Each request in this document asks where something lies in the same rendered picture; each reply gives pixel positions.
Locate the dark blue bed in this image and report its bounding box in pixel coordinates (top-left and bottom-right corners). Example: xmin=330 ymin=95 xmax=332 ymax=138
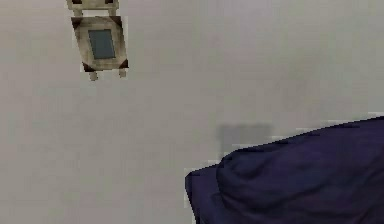
xmin=184 ymin=115 xmax=384 ymax=224

